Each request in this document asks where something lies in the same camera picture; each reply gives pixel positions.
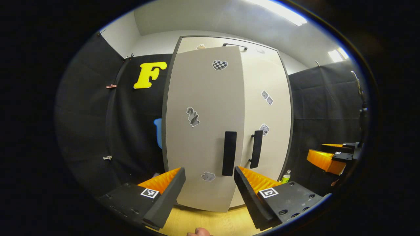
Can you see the white cabinet door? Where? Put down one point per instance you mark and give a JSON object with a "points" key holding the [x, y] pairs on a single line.
{"points": [[206, 147], [275, 147]]}

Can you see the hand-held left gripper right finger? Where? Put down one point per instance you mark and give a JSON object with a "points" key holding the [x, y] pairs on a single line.
{"points": [[249, 200]]}

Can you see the black backdrop cloth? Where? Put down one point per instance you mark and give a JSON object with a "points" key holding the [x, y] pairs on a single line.
{"points": [[95, 124], [325, 108]]}

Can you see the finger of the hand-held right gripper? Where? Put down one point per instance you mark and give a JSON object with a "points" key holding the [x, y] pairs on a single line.
{"points": [[325, 160], [344, 147]]}

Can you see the beige cabinet drawer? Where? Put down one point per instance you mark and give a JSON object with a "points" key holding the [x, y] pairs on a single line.
{"points": [[259, 55]]}

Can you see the black binder clip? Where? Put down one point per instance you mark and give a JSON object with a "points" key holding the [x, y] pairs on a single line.
{"points": [[129, 56]]}

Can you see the green drink bottle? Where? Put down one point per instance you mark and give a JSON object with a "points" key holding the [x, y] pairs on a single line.
{"points": [[285, 178]]}

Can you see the ceiling light strip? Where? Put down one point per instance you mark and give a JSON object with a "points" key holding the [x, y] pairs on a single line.
{"points": [[338, 55]]}

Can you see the white shoe cabinet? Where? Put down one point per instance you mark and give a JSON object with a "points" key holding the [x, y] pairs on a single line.
{"points": [[210, 42]]}

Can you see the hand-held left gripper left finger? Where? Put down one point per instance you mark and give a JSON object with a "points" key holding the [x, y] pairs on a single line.
{"points": [[165, 200]]}

